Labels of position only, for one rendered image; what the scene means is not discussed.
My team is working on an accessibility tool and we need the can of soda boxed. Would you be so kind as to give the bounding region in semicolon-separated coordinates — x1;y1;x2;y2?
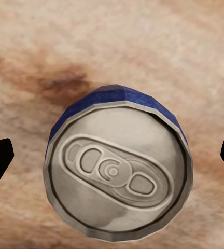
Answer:
43;84;193;243

